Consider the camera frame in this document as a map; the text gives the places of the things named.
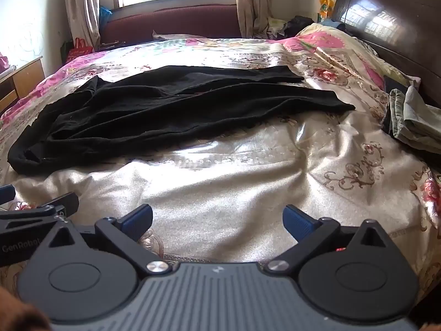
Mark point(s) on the person's left forearm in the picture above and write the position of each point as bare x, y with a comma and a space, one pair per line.
20, 312

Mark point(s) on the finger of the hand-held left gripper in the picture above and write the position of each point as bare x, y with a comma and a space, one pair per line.
6, 193
51, 208

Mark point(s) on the floral satin bedspread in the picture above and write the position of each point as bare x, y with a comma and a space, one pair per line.
241, 179

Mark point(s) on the dark wooden headboard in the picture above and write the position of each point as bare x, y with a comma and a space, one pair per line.
386, 31

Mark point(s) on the wooden bedside cabinet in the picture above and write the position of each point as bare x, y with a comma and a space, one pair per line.
24, 79

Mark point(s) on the blue plastic bag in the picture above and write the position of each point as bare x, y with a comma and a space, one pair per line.
104, 16

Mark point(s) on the folded green clothes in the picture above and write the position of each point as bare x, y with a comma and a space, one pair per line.
417, 120

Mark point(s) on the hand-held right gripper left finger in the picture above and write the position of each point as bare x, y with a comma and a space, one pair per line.
137, 220

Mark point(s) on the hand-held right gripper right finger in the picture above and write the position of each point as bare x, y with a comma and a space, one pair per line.
297, 222

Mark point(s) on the red bag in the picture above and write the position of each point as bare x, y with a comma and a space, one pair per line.
80, 50

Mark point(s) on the beige curtain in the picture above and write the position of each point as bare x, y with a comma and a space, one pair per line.
86, 3
251, 3

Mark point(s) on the black pants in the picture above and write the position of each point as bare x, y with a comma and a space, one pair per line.
165, 110

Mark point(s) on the pale cloth heap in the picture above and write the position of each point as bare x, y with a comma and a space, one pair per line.
276, 27

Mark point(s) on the dark red headboard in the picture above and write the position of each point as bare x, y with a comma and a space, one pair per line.
172, 22

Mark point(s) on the dark clothes pile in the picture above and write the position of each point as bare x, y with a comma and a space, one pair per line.
300, 24

